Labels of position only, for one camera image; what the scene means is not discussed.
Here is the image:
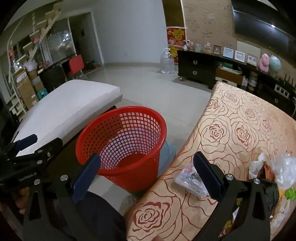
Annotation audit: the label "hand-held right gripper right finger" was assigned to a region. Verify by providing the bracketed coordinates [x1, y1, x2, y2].
[193, 151, 272, 241]

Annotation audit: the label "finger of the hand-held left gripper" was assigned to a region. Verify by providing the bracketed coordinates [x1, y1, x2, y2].
[13, 138, 63, 164]
[0, 134, 38, 163]

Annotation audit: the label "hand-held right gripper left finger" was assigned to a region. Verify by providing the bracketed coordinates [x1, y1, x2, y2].
[22, 153, 102, 241]

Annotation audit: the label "clear packet with colourful pieces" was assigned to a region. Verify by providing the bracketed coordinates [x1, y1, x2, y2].
[173, 162, 208, 198]

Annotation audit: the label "white plastic bag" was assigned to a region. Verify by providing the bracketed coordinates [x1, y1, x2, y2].
[248, 152, 270, 180]

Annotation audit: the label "red plastic mesh basket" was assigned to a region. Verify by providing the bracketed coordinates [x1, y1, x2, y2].
[75, 106, 167, 192]

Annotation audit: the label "brown orange snack packet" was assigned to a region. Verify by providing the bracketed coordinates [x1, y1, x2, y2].
[262, 161, 271, 179]

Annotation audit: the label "black plastic wrapper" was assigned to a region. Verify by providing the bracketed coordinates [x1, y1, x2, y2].
[262, 179, 280, 209]

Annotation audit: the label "clear plastic bag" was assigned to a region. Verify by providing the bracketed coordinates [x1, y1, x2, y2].
[269, 154, 296, 190]

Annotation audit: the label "white paper tissue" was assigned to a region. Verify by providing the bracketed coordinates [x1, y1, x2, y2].
[270, 203, 292, 230]

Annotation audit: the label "light blue stool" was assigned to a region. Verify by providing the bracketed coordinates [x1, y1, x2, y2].
[158, 139, 176, 179]

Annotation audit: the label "person's dark pants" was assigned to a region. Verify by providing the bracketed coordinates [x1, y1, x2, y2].
[65, 191, 126, 241]

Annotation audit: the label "white cushioned wooden bench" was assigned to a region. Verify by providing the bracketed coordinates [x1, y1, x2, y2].
[13, 80, 123, 158]

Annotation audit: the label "rose patterned tablecloth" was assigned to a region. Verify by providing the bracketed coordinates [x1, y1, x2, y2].
[126, 81, 296, 241]

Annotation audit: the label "stack of cardboard boxes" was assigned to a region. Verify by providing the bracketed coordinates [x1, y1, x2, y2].
[15, 67, 45, 109]

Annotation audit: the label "black chair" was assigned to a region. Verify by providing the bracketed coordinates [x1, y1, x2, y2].
[38, 66, 67, 92]

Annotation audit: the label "red chair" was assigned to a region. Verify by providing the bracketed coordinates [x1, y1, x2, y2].
[67, 55, 88, 80]

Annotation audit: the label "colourful toy boxes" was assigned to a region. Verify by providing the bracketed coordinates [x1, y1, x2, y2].
[84, 60, 101, 70]

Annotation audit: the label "brown wooden drawer box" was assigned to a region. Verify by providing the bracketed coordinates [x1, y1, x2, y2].
[215, 67, 243, 85]

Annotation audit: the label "stacked round jars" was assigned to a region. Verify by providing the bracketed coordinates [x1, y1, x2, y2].
[248, 72, 258, 87]

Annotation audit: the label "glass sliding door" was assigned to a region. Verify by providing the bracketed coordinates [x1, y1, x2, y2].
[45, 17, 77, 62]

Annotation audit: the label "dark television cabinet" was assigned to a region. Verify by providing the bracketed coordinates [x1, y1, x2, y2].
[178, 50, 296, 116]

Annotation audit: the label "green papers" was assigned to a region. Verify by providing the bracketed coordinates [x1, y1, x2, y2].
[217, 62, 238, 70]

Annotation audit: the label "white power strip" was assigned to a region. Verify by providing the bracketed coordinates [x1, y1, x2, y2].
[274, 85, 289, 99]

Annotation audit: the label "large clear water bottle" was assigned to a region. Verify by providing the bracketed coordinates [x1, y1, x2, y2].
[157, 48, 175, 74]

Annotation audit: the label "black router with antennas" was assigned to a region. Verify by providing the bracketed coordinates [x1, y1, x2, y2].
[277, 74, 295, 87]

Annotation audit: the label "pink plush toy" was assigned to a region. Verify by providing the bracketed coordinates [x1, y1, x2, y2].
[259, 53, 270, 71]

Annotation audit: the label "light blue globe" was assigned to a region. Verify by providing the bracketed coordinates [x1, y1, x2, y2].
[269, 55, 282, 76]

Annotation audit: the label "black flat television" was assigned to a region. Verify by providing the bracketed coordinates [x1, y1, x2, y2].
[231, 0, 290, 55]

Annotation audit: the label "wooden stepped wall shelf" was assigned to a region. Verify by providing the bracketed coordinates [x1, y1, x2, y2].
[7, 1, 63, 58]

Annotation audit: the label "white rectangular wall board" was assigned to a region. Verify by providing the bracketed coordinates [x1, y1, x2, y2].
[236, 40, 261, 63]

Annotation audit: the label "red festive wall poster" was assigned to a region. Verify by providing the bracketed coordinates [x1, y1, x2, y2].
[166, 27, 186, 63]

